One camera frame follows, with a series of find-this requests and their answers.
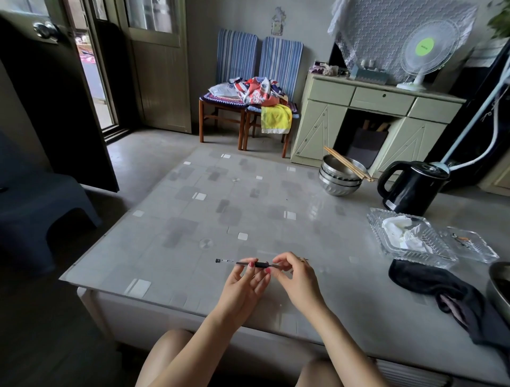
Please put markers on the person's left hand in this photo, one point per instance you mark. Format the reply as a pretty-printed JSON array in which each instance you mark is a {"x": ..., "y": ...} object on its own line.
[{"x": 239, "y": 295}]

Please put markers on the person's right hand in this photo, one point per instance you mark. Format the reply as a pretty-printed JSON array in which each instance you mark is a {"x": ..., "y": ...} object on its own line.
[{"x": 303, "y": 287}]

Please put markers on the clear pen with black grip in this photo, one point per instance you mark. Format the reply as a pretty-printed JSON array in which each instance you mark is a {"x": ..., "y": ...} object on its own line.
[{"x": 261, "y": 264}]

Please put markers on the person's left forearm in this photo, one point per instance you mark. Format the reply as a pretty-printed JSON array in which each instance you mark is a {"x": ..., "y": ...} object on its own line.
[{"x": 199, "y": 355}]

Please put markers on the person's right forearm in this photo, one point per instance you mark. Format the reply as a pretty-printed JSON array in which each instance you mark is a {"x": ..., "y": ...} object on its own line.
[{"x": 346, "y": 351}]

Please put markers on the person's right leg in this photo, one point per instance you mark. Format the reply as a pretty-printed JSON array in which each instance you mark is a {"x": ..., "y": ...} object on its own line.
[{"x": 314, "y": 376}]

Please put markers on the person's leg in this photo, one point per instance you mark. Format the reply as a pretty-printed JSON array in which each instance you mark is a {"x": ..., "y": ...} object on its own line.
[
  {"x": 153, "y": 359},
  {"x": 314, "y": 376}
]

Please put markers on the person's left leg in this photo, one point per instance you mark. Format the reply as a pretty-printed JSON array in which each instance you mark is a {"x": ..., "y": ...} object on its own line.
[{"x": 153, "y": 359}]

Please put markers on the stainless steel bowl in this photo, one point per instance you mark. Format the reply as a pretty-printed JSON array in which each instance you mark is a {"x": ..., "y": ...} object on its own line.
[
  {"x": 338, "y": 166},
  {"x": 338, "y": 190},
  {"x": 338, "y": 183}
]

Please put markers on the crumpled white tissue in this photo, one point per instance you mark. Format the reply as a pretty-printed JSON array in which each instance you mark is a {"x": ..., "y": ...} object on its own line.
[{"x": 398, "y": 229}]

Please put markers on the black cloth garment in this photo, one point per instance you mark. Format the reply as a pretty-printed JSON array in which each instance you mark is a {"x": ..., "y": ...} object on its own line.
[{"x": 430, "y": 279}]

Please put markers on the bundle of wooden chopsticks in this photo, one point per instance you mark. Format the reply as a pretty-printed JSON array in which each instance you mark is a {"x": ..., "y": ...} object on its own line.
[{"x": 348, "y": 163}]

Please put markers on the white ribbed heater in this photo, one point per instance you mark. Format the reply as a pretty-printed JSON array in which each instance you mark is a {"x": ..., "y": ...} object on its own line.
[{"x": 410, "y": 376}]

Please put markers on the large clear glass dish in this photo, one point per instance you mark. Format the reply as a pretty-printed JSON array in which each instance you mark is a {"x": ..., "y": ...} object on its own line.
[{"x": 442, "y": 257}]

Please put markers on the black electric kettle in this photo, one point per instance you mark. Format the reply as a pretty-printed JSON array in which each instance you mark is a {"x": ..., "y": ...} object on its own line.
[{"x": 416, "y": 193}]

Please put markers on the wooden chair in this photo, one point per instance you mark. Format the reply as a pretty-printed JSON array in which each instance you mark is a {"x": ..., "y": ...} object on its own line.
[
  {"x": 201, "y": 123},
  {"x": 246, "y": 135}
]

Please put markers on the pale green wooden cabinet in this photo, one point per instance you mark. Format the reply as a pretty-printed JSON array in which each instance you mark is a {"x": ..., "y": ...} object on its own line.
[{"x": 318, "y": 127}]

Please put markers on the small metal trinket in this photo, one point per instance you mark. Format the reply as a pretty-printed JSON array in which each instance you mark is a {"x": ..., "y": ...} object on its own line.
[{"x": 460, "y": 238}]

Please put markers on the yellow towel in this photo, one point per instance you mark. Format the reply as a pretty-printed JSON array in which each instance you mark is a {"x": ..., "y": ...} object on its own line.
[{"x": 275, "y": 119}]

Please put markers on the small clear glass dish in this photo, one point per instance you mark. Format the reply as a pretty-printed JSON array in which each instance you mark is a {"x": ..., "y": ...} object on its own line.
[{"x": 482, "y": 253}]

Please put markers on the light blue garment steamer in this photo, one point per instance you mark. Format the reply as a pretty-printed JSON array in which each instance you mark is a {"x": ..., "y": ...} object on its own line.
[{"x": 440, "y": 166}]

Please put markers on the large metal basin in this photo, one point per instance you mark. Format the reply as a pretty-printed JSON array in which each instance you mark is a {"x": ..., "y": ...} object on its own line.
[{"x": 500, "y": 291}]

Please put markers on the colourful clothes pile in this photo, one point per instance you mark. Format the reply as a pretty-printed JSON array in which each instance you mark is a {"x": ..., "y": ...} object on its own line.
[{"x": 259, "y": 91}]

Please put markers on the white plastic bag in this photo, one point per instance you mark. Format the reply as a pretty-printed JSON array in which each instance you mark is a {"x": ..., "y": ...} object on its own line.
[{"x": 223, "y": 90}]

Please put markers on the tall black cabinet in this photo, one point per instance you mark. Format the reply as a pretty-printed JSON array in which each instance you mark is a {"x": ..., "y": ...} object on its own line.
[{"x": 466, "y": 145}]

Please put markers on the pale blue box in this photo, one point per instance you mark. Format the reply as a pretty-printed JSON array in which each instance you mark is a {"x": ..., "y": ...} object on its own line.
[{"x": 368, "y": 75}]

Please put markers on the beige low cabinet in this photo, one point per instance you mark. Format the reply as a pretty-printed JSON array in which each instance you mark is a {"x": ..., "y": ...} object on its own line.
[{"x": 498, "y": 181}]

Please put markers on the green panel door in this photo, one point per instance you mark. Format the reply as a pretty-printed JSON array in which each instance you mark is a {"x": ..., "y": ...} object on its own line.
[{"x": 159, "y": 87}]

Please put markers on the dark blue plastic stool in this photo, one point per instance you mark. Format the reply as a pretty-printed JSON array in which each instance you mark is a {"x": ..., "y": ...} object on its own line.
[{"x": 36, "y": 203}]

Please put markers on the black television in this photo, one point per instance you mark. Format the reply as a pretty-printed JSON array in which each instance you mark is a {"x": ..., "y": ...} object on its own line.
[{"x": 336, "y": 57}]

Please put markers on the dark open door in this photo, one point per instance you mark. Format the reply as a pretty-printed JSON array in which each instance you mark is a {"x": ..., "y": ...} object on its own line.
[{"x": 48, "y": 119}]

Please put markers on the white lace cloth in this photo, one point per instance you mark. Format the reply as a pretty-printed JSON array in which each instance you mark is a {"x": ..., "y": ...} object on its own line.
[{"x": 370, "y": 32}]

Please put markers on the white fan green centre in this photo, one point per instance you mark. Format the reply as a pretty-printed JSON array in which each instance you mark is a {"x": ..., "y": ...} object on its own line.
[{"x": 424, "y": 47}]

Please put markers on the white plant pot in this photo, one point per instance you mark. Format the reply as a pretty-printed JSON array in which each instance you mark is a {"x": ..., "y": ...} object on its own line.
[{"x": 484, "y": 54}]

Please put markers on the round metal door knob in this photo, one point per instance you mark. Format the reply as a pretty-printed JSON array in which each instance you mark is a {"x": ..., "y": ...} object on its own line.
[{"x": 46, "y": 31}]

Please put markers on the green potted plant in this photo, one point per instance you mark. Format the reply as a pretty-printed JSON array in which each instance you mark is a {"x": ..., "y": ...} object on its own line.
[{"x": 502, "y": 20}]

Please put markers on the small wall decoration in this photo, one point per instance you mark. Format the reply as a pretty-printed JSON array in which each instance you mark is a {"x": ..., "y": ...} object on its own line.
[{"x": 277, "y": 24}]

